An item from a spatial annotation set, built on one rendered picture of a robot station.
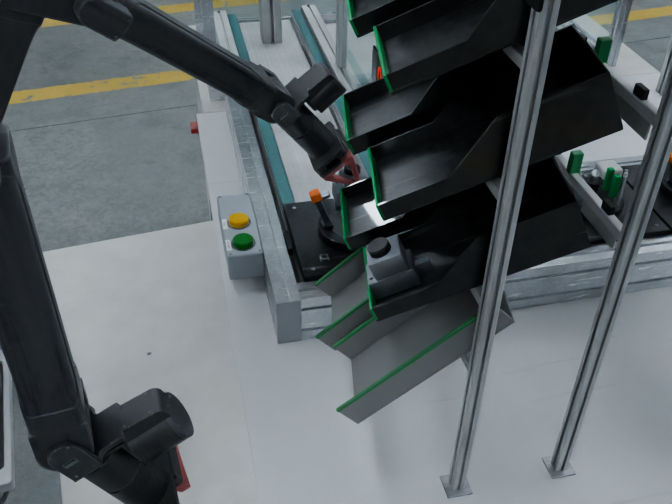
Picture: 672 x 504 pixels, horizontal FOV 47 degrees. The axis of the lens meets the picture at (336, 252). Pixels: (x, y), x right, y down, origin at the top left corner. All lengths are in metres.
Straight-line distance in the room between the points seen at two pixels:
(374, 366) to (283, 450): 0.22
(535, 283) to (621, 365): 0.21
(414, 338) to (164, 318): 0.56
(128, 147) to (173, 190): 0.45
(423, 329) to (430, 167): 0.29
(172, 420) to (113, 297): 0.73
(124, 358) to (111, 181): 2.16
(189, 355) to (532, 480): 0.63
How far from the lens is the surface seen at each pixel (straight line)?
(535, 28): 0.77
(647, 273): 1.64
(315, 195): 1.43
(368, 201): 1.18
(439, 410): 1.34
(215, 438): 1.30
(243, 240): 1.49
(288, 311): 1.38
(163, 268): 1.62
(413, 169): 0.95
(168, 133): 3.87
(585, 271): 1.56
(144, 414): 0.86
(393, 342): 1.16
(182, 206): 3.32
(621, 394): 1.44
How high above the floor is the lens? 1.87
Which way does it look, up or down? 38 degrees down
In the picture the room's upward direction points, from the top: 1 degrees clockwise
